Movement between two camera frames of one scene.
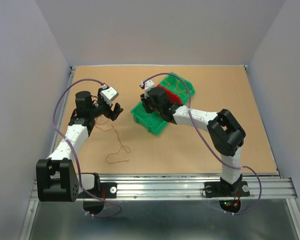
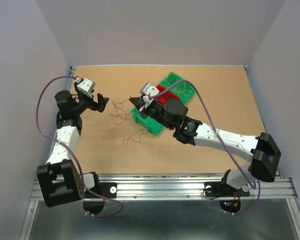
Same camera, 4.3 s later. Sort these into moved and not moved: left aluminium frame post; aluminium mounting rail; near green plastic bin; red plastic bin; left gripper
Moved: left gripper
Not moved: aluminium mounting rail; left aluminium frame post; near green plastic bin; red plastic bin
